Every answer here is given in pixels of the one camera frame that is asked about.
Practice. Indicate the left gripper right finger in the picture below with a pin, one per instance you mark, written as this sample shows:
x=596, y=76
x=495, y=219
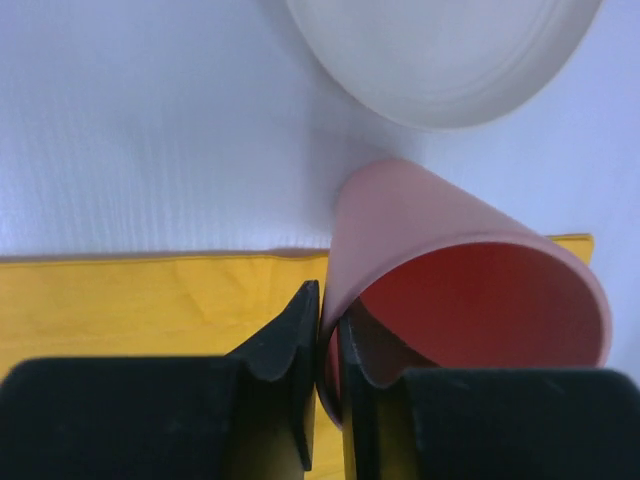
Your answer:
x=405, y=419

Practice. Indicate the cream round plate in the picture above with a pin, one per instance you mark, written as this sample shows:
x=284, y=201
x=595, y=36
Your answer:
x=443, y=64

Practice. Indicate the yellow pikachu placemat cloth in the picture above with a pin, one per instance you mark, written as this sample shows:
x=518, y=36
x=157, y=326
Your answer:
x=182, y=306

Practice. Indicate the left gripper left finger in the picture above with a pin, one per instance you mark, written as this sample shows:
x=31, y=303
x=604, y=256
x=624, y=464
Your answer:
x=247, y=414

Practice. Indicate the pink plastic cup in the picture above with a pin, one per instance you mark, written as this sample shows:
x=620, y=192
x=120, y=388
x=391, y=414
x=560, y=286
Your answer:
x=460, y=282

